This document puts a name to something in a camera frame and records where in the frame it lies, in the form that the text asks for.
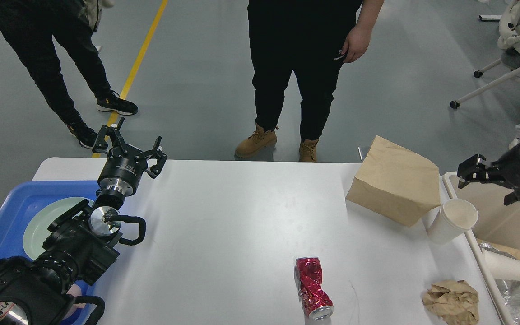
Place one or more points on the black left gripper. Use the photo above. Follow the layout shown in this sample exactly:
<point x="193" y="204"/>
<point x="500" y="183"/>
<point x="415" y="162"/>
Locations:
<point x="120" y="172"/>

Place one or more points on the green plate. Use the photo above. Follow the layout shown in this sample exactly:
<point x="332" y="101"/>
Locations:
<point x="37" y="230"/>

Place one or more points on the white paper cup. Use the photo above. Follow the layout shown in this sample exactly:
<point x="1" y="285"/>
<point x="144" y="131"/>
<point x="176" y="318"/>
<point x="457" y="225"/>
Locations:
<point x="455" y="217"/>
<point x="502" y="267"/>

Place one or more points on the crumpled brown paper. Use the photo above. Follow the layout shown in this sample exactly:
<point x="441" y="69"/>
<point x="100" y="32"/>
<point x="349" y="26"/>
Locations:
<point x="454" y="301"/>

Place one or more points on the crushed red can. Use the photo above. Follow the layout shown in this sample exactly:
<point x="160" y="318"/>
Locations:
<point x="316" y="304"/>

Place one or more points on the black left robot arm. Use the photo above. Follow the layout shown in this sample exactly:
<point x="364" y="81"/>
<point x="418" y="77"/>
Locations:
<point x="81" y="241"/>

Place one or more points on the brown paper bag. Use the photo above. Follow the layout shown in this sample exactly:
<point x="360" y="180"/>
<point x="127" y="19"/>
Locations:
<point x="396" y="182"/>

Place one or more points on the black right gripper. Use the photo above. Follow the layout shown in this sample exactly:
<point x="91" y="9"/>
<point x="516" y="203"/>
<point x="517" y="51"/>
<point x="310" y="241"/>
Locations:
<point x="475" y="169"/>

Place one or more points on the blue plastic tray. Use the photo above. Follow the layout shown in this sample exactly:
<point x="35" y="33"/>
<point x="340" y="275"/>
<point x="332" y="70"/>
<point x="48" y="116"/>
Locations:
<point x="11" y="216"/>

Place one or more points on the left metal floor plate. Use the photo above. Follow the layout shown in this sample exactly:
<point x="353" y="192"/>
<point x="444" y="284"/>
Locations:
<point x="363" y="151"/>

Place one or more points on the person in tan boots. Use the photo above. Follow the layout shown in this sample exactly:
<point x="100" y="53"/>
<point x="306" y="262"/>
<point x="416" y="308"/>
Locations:
<point x="311" y="39"/>

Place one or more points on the brown paper in bin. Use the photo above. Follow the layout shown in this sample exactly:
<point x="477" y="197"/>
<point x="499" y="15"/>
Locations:
<point x="505" y="249"/>

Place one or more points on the person in black trousers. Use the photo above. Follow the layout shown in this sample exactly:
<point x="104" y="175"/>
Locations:
<point x="32" y="27"/>

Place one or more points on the beige plastic bin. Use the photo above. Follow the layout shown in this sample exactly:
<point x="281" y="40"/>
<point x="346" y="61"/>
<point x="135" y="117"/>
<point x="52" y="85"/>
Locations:
<point x="497" y="223"/>

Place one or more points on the aluminium foil tray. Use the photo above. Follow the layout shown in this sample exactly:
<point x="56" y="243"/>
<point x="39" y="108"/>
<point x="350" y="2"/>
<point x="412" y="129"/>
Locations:
<point x="509" y="290"/>

